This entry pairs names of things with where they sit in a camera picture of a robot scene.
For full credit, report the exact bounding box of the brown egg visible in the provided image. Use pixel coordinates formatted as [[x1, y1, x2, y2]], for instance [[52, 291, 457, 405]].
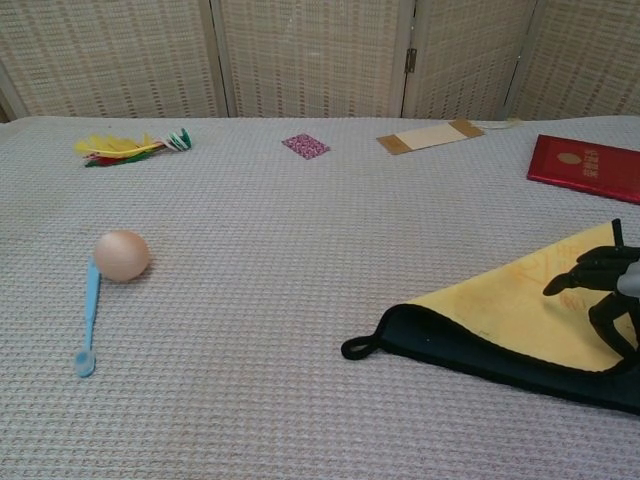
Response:
[[92, 229, 151, 284]]

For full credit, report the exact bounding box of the grey waffle table cloth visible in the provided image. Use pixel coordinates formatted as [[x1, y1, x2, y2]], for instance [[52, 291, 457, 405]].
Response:
[[0, 115, 640, 480]]

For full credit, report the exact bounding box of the dark green yellow cloth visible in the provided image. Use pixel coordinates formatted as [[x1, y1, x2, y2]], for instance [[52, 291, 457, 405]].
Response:
[[341, 218, 640, 415]]

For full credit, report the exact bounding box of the colourful feather shuttlecock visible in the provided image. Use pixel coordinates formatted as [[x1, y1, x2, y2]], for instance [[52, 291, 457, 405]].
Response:
[[73, 127, 193, 170]]

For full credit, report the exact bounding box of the woven folding screen panel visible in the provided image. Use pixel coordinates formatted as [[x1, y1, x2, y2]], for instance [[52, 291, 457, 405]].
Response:
[[402, 0, 544, 122], [209, 0, 419, 120], [504, 0, 640, 124], [0, 0, 231, 120]]

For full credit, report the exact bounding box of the pink patterned card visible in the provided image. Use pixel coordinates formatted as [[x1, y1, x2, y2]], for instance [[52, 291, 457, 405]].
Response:
[[281, 132, 332, 160]]

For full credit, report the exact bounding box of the red booklet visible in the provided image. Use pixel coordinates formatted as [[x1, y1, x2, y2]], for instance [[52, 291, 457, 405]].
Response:
[[526, 133, 640, 205]]

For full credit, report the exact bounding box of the light blue spoon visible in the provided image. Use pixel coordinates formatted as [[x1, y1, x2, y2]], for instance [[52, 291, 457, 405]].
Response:
[[73, 256, 103, 379]]

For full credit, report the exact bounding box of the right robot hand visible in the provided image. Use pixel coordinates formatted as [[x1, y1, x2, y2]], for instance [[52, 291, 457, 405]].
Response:
[[542, 243, 640, 364]]

